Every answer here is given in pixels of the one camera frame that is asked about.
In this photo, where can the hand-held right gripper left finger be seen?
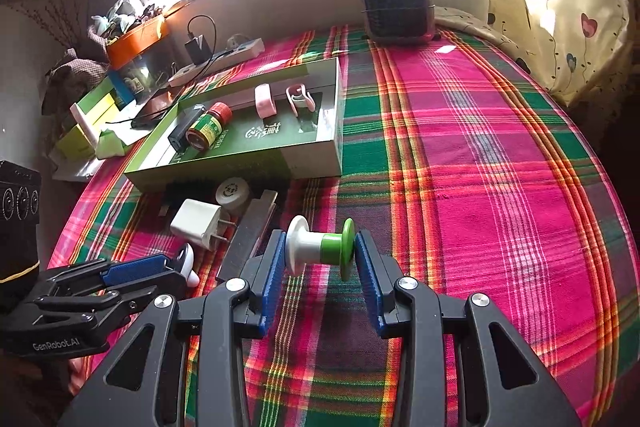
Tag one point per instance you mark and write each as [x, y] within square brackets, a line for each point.
[272, 277]

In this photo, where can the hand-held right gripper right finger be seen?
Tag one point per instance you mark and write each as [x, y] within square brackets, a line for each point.
[367, 277]

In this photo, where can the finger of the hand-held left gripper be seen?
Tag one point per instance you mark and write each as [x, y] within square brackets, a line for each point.
[155, 289]
[135, 269]

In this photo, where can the small white black gadget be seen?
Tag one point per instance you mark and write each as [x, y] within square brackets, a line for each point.
[187, 262]

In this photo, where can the white and green spool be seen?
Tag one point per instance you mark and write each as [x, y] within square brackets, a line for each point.
[312, 249]

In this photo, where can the grey utility knife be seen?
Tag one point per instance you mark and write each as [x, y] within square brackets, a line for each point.
[250, 232]

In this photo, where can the green white cardboard box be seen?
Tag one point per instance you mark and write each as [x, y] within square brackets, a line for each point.
[235, 164]

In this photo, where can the black flashlight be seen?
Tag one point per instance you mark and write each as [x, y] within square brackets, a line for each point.
[180, 132]

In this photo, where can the red-capped bottle green label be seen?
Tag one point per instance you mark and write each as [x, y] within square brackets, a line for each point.
[205, 129]

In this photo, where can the pink oblong case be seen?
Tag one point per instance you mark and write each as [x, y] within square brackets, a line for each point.
[265, 102]

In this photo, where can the pink and green clip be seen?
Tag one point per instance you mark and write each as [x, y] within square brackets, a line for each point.
[300, 94]

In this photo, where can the white plug adapter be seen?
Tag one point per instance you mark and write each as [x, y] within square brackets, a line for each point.
[197, 219]

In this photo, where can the white round disc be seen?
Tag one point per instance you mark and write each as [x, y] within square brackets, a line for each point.
[231, 193]

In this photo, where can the white paper sheet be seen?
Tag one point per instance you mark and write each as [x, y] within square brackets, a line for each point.
[75, 169]

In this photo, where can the black speaker box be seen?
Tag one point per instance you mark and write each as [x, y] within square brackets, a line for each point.
[17, 217]

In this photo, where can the black smartphone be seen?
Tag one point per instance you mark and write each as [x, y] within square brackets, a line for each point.
[150, 117]

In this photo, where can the white plastic holder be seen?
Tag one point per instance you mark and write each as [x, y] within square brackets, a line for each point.
[85, 124]

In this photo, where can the green yellow cardboard box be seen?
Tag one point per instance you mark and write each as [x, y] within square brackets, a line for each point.
[97, 102]

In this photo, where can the blue box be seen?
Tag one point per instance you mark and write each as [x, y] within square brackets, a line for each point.
[122, 87]

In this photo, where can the black binder clip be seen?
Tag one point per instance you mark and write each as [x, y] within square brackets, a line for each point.
[173, 71]

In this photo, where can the dark patterned cloth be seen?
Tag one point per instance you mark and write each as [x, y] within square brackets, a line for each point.
[75, 74]

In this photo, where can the orange box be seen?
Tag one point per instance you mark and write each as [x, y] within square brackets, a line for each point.
[135, 42]

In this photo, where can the white power strip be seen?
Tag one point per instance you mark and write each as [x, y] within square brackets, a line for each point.
[235, 52]

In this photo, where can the black charger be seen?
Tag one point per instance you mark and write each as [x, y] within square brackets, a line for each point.
[196, 49]

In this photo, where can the grey plug adapter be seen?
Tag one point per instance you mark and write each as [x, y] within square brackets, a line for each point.
[236, 41]

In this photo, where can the small white paper scrap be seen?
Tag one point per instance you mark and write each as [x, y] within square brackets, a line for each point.
[445, 50]

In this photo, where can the crumpled plastic wrappers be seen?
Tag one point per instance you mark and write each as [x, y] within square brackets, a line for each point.
[115, 14]

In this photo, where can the grey portable heater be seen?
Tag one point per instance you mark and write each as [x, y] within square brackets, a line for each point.
[395, 2]

